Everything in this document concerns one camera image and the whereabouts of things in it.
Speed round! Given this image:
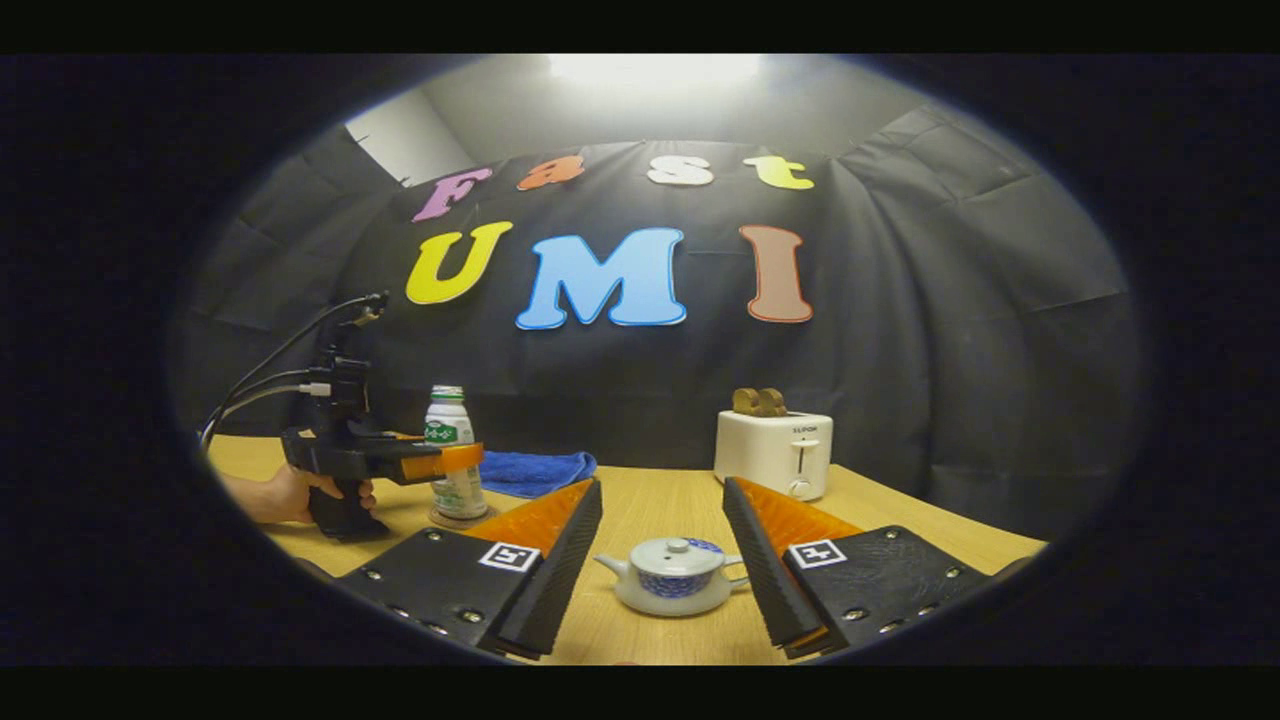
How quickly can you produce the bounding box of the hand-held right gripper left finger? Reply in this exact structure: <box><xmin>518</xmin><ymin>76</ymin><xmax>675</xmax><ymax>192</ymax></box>
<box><xmin>335</xmin><ymin>476</ymin><xmax>604</xmax><ymax>661</ymax></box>

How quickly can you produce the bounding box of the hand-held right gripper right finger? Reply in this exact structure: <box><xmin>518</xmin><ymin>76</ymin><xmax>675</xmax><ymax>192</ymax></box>
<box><xmin>722</xmin><ymin>476</ymin><xmax>996</xmax><ymax>659</ymax></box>

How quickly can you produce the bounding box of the white water bottle green label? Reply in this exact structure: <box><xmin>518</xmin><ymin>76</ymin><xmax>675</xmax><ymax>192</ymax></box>
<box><xmin>424</xmin><ymin>385</ymin><xmax>489</xmax><ymax>521</ymax></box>

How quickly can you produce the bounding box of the round cork coaster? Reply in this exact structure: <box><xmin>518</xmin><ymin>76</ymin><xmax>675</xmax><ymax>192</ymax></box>
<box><xmin>428</xmin><ymin>503</ymin><xmax>498</xmax><ymax>531</ymax></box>

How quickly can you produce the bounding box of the white blue-patterned teacup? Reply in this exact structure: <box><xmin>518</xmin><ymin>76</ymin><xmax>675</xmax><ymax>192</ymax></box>
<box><xmin>594</xmin><ymin>545</ymin><xmax>751</xmax><ymax>618</ymax></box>

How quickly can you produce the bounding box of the blue towel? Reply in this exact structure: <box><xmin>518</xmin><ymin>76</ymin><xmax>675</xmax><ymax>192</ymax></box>
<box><xmin>478</xmin><ymin>450</ymin><xmax>599</xmax><ymax>500</ymax></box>

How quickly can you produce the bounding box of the white toaster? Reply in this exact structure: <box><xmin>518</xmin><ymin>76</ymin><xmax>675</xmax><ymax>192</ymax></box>
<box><xmin>713</xmin><ymin>410</ymin><xmax>834</xmax><ymax>502</ymax></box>

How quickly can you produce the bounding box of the ceiling light panel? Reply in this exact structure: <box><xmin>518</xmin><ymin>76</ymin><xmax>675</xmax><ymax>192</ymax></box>
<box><xmin>548</xmin><ymin>55</ymin><xmax>763</xmax><ymax>91</ymax></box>

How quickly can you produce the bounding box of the grey cable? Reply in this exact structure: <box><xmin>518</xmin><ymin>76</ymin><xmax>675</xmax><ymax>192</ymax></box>
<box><xmin>205</xmin><ymin>380</ymin><xmax>331</xmax><ymax>446</ymax></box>

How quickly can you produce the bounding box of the black cable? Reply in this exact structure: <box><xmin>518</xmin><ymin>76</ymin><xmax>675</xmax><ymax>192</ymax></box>
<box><xmin>200</xmin><ymin>292</ymin><xmax>389</xmax><ymax>451</ymax></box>

